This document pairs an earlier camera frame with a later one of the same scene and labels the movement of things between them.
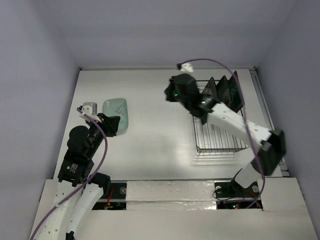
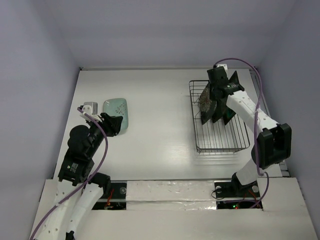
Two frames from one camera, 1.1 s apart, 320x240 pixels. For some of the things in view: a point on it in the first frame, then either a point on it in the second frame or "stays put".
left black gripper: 111,123 stays put
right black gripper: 170,90 to 220,100
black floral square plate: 209,98 stays put
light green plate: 118,107 stays put
